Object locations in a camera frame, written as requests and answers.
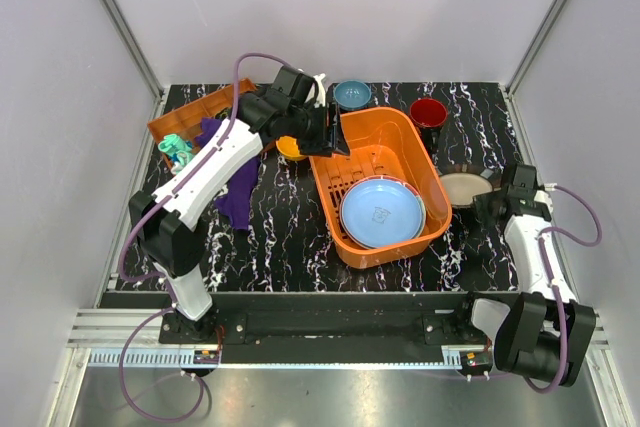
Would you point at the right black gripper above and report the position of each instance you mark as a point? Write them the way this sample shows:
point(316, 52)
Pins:
point(480, 208)

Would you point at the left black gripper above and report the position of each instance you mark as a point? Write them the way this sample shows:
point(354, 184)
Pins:
point(330, 138)

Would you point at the black striped cream plate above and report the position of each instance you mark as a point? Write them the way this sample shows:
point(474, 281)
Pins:
point(463, 182)

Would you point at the light blue plastic plate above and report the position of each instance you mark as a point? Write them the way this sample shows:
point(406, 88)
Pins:
point(382, 212)

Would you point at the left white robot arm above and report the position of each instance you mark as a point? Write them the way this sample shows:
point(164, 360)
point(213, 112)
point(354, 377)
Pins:
point(167, 224)

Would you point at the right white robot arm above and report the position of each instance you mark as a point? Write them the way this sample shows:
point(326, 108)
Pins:
point(544, 335)

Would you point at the orange plastic dish bin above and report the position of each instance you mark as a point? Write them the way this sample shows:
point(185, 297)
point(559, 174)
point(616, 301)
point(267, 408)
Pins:
point(383, 142)

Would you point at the teal blue ceramic bowl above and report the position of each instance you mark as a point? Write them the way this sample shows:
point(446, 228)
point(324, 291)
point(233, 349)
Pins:
point(352, 95)

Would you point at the yellow orange small bowl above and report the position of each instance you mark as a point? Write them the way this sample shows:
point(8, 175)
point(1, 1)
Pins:
point(288, 148)

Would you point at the black skull mug red inside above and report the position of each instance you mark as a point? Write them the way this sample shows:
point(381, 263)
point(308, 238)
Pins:
point(429, 117)

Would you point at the purple cloth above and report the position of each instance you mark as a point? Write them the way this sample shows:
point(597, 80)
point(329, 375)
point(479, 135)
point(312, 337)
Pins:
point(236, 203)

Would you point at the orange compartment organizer tray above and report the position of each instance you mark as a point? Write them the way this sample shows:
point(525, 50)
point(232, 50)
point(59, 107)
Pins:
point(185, 107)

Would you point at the mint green sock bundle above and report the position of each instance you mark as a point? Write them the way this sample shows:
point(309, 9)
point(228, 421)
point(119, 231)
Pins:
point(178, 150)

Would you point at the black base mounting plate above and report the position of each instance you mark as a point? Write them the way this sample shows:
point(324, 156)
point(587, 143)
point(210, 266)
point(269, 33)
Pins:
point(331, 329)

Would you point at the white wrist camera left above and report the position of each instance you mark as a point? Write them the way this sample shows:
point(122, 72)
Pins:
point(317, 94)

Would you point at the aluminium frame rail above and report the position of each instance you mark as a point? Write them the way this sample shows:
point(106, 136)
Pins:
point(132, 46)

